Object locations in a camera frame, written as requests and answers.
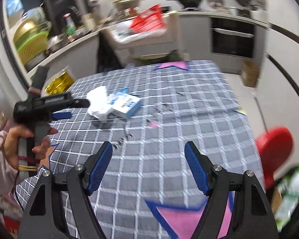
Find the white bottle green cap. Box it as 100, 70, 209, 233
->
274, 166, 299, 232

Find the person left hand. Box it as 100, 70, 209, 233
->
4, 125, 51, 170

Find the gold foil bag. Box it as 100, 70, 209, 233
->
45, 71, 74, 95

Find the white plastic bag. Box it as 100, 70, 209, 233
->
86, 86, 112, 123

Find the white blue carton box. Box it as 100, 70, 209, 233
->
108, 88, 143, 120

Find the black hanging bag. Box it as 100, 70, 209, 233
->
96, 31, 123, 73

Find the green yellow colander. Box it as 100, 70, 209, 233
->
13, 18, 52, 66

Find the red plastic stool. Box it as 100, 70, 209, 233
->
256, 126, 294, 190

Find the spray cleaner bottle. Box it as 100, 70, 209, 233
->
63, 13, 76, 36

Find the checkered grey tablecloth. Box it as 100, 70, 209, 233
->
13, 60, 266, 239

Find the white refrigerator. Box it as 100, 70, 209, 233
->
256, 0, 299, 177

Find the beige high chair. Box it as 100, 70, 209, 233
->
101, 11, 184, 55

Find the red plastic basket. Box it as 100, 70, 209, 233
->
130, 4, 166, 33

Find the cardboard box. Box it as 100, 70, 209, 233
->
241, 59, 260, 88

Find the black wok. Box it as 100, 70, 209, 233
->
168, 0, 203, 8

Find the black built-in oven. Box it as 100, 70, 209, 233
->
210, 17, 256, 58

